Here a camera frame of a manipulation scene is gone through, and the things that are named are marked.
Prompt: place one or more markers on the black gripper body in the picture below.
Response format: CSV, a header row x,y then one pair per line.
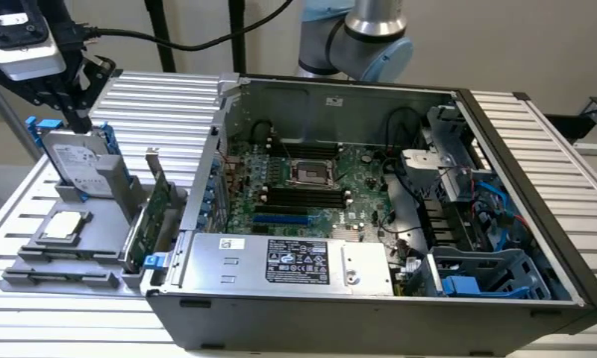
x,y
72,33

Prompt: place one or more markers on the green GPU card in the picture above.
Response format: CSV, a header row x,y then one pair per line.
x,y
152,220

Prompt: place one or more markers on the black RAM slot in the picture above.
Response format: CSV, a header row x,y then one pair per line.
x,y
308,195
303,144
308,204
303,148
308,190
308,200
303,155
303,151

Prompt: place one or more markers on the black expansion slot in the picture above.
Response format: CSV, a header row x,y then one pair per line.
x,y
282,210

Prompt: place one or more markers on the blue expansion slot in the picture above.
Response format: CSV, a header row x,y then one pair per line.
x,y
282,220

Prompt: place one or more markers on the black pole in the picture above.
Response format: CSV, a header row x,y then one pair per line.
x,y
162,33
236,37

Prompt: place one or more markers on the silver hard disk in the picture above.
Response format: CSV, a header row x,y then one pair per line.
x,y
78,160

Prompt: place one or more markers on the blue disk carrier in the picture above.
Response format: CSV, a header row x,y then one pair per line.
x,y
115,149

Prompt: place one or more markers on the silver CPU chip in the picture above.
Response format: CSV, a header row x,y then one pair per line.
x,y
68,225

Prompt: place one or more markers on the grey parts rack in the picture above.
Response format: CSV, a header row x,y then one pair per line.
x,y
104,220

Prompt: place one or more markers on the CPU socket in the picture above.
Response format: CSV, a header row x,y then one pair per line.
x,y
312,172

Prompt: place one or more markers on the blue case latch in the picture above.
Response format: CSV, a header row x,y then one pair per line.
x,y
154,261

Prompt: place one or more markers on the silver power supply unit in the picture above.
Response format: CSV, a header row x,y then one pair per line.
x,y
259,268

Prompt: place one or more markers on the green motherboard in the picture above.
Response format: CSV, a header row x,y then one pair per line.
x,y
363,194

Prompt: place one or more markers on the silver chipset heatsink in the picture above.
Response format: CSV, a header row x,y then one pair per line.
x,y
356,235

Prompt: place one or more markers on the metal disk bay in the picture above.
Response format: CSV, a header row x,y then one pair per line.
x,y
428,164

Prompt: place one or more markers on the open black PC case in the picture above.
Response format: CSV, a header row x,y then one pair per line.
x,y
359,320

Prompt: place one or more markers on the blue drive cage latch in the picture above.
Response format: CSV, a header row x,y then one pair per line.
x,y
460,286

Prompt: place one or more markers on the grey drive cage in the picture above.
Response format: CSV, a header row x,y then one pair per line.
x,y
508,264

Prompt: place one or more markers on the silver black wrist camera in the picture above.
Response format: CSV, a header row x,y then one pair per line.
x,y
22,48

